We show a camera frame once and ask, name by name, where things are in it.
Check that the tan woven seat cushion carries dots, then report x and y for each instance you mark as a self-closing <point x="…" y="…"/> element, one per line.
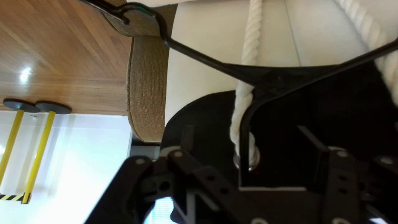
<point x="146" y="93"/>

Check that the yellow post with black base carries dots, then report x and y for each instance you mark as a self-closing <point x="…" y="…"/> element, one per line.
<point x="14" y="130"/>
<point x="42" y="146"/>

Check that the black coat hanger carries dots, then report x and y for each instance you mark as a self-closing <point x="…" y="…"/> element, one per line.
<point x="269" y="78"/>

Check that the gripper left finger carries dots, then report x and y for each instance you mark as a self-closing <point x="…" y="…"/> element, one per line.
<point x="205" y="180"/>

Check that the yellow black striped bar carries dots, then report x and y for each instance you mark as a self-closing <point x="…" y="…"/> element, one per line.
<point x="11" y="197"/>

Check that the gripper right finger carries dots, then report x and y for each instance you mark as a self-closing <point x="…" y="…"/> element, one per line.
<point x="342" y="186"/>

